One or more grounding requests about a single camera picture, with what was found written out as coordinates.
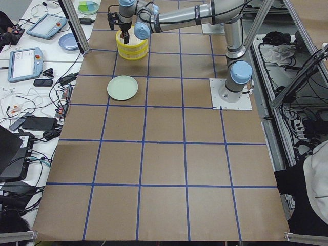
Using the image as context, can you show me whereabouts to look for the green bowl with blocks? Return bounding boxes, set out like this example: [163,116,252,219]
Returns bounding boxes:
[77,1,99,15]

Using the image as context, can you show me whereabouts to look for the black power adapter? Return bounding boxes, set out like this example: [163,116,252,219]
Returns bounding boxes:
[79,18,94,25]

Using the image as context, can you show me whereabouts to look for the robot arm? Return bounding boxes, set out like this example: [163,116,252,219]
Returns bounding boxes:
[108,1,248,63]

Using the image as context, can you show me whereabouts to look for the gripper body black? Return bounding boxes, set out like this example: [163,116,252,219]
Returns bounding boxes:
[119,22,132,34]

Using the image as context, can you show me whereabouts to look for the person in white jacket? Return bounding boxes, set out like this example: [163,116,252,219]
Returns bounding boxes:
[274,141,327,236]

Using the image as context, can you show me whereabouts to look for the teach pendant far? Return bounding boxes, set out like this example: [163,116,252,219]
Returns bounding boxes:
[26,14,67,40]

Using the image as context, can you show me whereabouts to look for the teach pendant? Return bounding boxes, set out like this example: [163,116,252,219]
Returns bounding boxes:
[26,14,67,40]
[8,47,43,83]

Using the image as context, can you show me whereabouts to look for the aluminium frame post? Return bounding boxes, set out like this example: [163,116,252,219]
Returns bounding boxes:
[58,0,90,55]

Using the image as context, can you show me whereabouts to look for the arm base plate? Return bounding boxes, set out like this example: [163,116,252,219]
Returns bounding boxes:
[202,23,225,36]
[209,78,252,110]

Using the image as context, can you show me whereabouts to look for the blue plate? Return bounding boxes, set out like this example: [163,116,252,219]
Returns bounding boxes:
[58,33,78,51]

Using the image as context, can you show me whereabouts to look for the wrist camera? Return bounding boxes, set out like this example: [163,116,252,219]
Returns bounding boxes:
[107,12,119,30]

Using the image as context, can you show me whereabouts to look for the black phone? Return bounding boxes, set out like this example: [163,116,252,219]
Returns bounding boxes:
[33,79,53,87]

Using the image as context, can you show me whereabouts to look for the black power brick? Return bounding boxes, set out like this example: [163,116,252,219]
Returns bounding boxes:
[22,117,57,131]

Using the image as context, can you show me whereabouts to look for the light green plate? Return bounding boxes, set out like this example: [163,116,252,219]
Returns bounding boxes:
[107,75,138,101]

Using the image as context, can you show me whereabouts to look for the yellow steamer basket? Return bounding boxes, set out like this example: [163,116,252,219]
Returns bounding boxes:
[116,25,148,54]
[118,48,148,60]

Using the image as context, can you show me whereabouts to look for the teach pendant near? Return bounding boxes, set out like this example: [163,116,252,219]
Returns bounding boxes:
[8,47,43,83]

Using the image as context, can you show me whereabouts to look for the black laptop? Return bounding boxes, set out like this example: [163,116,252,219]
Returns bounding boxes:
[1,127,34,182]

